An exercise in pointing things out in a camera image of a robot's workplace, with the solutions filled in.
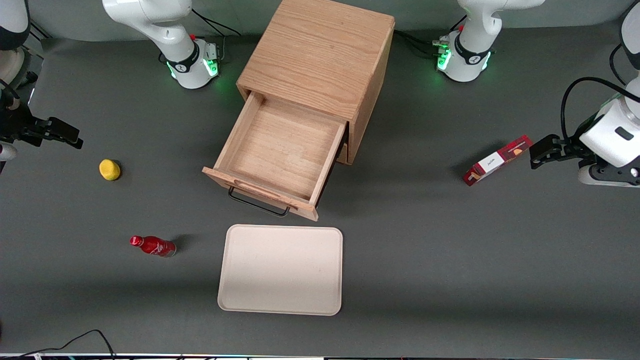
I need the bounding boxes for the short black left arm cable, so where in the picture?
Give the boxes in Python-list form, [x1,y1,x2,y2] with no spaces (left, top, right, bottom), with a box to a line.
[608,44,632,87]

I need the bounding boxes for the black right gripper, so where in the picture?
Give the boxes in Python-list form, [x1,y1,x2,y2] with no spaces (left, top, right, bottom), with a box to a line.
[0,97,84,150]

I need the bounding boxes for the red soda bottle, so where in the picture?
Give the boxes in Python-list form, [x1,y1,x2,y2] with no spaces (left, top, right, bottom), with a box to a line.
[129,235,177,258]

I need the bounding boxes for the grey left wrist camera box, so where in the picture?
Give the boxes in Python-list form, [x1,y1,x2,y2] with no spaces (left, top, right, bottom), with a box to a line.
[578,164,640,187]

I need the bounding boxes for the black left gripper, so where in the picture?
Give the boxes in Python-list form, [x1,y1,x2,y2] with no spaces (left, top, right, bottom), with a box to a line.
[530,131,597,170]

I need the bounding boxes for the black cables at left base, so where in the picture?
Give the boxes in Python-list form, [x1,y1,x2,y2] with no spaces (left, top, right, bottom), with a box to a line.
[394,29,452,60]

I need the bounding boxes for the wooden drawer cabinet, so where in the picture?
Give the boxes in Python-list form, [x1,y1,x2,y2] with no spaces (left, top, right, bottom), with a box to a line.
[236,0,396,165]

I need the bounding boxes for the wooden drawer with black handle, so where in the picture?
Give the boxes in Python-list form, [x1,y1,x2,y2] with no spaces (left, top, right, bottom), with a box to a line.
[202,91,349,222]

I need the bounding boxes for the black cable on left wrist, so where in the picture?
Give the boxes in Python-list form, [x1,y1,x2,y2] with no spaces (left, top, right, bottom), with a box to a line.
[560,76,640,146]

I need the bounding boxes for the red and white carton box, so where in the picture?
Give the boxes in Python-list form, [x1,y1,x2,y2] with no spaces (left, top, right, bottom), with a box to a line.
[463,135,534,187]

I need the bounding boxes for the beige rectangular tray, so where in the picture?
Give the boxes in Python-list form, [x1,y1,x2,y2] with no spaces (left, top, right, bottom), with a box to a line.
[217,224,344,317]

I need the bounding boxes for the beige round object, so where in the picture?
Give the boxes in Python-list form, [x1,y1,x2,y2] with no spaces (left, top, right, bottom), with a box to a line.
[0,47,26,92]

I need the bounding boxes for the black metal drawer handle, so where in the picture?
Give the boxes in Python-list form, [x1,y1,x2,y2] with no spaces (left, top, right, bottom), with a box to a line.
[228,186,291,218]

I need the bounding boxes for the black cable at table edge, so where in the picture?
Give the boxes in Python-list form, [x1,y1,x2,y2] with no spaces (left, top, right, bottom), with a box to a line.
[15,329,117,360]

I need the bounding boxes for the yellow lemon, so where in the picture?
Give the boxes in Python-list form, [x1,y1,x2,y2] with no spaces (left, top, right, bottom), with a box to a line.
[99,159,122,181]

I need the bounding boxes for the black cable at right base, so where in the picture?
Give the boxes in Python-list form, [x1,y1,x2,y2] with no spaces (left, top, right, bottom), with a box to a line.
[191,7,242,38]

